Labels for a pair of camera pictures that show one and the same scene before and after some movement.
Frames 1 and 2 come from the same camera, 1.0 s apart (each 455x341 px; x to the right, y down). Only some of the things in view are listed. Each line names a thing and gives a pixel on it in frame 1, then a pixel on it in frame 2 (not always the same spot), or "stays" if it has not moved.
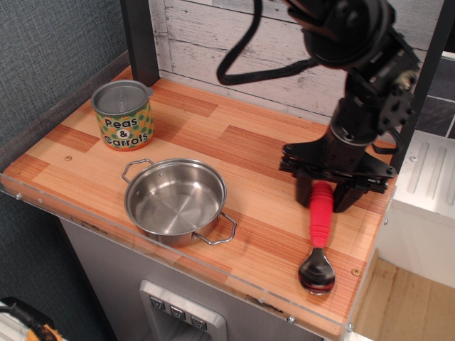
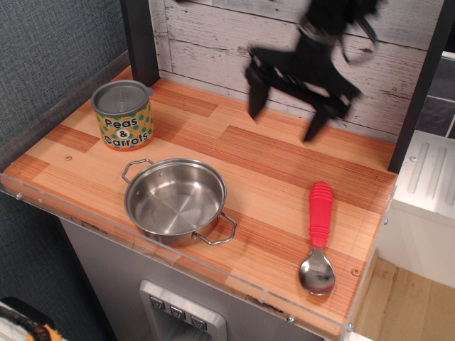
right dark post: x=441 y=27 stays
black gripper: x=338 y=157 → x=309 y=72
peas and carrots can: x=125 y=113 stays
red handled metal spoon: x=316 y=272 stays
